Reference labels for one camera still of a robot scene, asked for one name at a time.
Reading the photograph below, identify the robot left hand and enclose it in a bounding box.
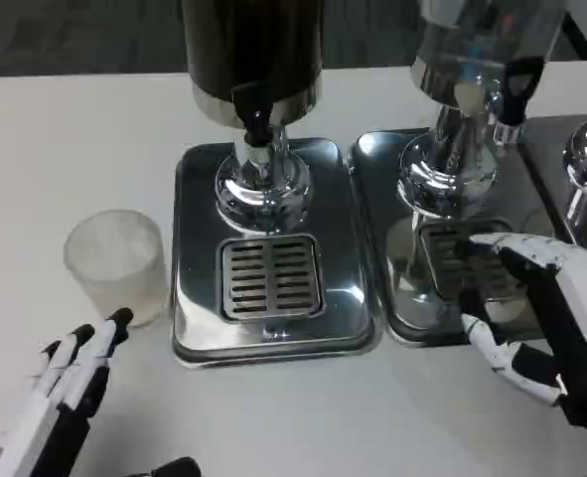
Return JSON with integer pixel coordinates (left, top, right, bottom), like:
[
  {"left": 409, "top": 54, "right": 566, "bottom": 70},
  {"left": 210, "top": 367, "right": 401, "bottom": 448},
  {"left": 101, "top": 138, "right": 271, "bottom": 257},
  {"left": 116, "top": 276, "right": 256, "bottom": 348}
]
[{"left": 0, "top": 307, "right": 203, "bottom": 477}]

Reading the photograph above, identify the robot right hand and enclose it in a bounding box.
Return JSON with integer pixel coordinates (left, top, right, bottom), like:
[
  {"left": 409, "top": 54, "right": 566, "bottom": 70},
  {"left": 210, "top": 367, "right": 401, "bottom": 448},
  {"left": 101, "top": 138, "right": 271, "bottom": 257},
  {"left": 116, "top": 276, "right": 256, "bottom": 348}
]
[{"left": 459, "top": 233, "right": 587, "bottom": 443}]

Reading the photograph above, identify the clear ribbed glass cup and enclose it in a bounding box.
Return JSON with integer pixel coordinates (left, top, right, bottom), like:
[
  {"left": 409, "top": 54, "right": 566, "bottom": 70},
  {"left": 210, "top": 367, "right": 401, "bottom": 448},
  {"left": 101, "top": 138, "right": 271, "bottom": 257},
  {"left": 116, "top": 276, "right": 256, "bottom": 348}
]
[{"left": 63, "top": 209, "right": 170, "bottom": 329}]

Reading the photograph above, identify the steel drain grid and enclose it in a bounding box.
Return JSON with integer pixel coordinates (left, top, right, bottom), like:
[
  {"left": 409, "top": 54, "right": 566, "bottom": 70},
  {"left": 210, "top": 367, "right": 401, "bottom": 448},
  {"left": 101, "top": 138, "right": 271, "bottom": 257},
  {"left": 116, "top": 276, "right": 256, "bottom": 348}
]
[
  {"left": 418, "top": 220, "right": 528, "bottom": 305},
  {"left": 216, "top": 234, "right": 327, "bottom": 325}
]

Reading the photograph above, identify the steel drip tray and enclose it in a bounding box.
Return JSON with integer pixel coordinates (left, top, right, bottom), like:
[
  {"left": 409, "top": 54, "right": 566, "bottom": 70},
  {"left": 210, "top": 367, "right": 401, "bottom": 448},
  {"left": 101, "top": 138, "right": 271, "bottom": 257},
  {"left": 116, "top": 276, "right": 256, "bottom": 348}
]
[
  {"left": 349, "top": 129, "right": 575, "bottom": 350},
  {"left": 517, "top": 112, "right": 587, "bottom": 245},
  {"left": 170, "top": 135, "right": 384, "bottom": 371}
]

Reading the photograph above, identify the clear drink dispenser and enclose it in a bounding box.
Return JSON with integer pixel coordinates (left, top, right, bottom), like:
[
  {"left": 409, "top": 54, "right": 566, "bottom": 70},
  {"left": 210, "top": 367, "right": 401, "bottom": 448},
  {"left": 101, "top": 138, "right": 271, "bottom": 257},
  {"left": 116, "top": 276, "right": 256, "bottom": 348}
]
[{"left": 396, "top": 0, "right": 568, "bottom": 221}]

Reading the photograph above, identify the dark drink dispenser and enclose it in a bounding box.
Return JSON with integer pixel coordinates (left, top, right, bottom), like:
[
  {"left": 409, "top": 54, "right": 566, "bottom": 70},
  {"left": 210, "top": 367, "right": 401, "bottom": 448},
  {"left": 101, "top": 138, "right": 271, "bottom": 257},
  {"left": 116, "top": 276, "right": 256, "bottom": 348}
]
[{"left": 179, "top": 0, "right": 325, "bottom": 235}]

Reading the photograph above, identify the black tap handle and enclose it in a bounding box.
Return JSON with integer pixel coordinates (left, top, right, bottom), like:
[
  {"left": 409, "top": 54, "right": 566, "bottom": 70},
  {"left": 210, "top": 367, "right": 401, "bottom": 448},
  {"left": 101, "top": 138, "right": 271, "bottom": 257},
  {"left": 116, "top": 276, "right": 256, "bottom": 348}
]
[
  {"left": 229, "top": 80, "right": 275, "bottom": 148},
  {"left": 500, "top": 56, "right": 545, "bottom": 126}
]

